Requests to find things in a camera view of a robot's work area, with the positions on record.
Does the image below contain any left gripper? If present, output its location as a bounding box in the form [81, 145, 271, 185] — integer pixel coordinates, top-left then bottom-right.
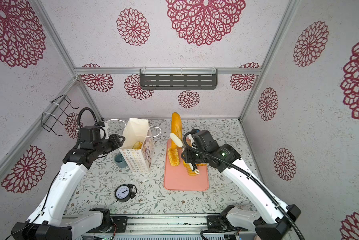
[94, 133, 126, 157]

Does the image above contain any pale yellow square bread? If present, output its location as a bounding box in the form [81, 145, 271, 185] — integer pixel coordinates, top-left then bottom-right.
[132, 142, 143, 150]

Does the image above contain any white paper bag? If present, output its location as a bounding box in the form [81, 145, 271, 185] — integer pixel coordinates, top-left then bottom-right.
[106, 118, 161, 174]

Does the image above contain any long baguette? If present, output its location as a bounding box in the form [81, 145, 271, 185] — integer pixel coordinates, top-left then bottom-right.
[171, 112, 183, 149]

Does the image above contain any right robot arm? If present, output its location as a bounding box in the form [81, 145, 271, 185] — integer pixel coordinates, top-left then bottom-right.
[170, 129, 305, 240]

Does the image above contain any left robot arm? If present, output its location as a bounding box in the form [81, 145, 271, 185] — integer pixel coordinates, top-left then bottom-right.
[11, 126, 125, 240]

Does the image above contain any corn-like yellow bread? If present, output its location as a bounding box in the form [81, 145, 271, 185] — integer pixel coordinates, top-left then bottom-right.
[167, 148, 180, 167]

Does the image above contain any ridged spiral bread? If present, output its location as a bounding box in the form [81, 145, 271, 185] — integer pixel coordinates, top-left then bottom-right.
[183, 161, 200, 176]

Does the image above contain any teal cup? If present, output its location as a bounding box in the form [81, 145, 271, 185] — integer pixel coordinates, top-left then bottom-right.
[114, 154, 128, 169]

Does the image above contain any pink tray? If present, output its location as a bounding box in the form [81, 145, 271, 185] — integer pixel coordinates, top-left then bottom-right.
[163, 156, 209, 191]

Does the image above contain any black alarm clock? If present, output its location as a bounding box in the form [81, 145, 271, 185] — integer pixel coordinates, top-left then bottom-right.
[114, 184, 137, 203]

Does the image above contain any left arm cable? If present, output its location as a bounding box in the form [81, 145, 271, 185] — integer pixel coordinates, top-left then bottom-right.
[76, 107, 98, 142]

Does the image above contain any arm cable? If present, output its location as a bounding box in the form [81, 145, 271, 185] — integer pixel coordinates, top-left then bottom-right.
[183, 131, 306, 240]
[76, 107, 98, 142]

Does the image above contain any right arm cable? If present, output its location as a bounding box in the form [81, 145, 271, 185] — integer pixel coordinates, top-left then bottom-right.
[183, 131, 306, 240]

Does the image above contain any black wire rack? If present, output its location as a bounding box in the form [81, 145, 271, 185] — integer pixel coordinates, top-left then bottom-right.
[40, 94, 78, 137]

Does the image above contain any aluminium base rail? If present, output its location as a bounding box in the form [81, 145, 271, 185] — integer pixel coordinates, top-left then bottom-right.
[59, 212, 258, 238]

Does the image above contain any grey wall shelf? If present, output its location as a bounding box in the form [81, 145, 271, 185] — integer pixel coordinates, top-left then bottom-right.
[139, 69, 218, 90]

